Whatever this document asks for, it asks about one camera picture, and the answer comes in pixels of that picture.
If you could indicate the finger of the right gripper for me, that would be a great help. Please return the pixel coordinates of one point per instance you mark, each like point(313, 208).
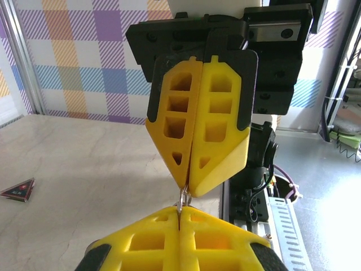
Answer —
point(234, 158)
point(160, 132)

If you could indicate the grey metal shelf plate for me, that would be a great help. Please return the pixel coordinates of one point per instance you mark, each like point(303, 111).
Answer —
point(332, 211)

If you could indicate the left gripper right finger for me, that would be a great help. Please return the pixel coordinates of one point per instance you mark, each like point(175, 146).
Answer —
point(214, 248)

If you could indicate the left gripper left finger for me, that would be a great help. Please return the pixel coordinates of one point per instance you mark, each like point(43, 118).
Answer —
point(146, 248)

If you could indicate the red black triangular badge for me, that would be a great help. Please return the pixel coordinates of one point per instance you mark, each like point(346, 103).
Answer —
point(19, 190)

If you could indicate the aluminium front rail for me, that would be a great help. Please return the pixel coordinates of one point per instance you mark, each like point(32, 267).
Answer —
point(253, 231)

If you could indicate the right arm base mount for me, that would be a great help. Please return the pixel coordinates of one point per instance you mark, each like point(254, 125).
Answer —
point(239, 203)

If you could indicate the green paper sheet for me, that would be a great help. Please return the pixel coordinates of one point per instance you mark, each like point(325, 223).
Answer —
point(348, 139)

